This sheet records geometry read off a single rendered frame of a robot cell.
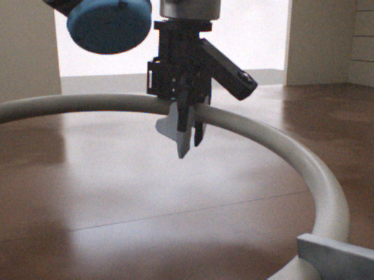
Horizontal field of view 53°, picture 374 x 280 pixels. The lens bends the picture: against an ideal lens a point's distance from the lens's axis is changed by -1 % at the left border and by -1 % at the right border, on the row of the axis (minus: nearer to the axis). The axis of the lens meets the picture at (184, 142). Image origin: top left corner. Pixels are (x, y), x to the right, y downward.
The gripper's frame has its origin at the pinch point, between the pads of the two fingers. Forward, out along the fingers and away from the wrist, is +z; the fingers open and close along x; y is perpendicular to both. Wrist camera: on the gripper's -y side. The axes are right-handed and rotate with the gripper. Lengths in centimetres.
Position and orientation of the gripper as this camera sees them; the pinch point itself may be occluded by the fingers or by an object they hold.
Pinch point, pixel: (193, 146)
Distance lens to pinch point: 62.7
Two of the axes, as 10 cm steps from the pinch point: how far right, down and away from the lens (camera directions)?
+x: -4.4, 3.3, -8.4
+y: -9.0, -2.1, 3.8
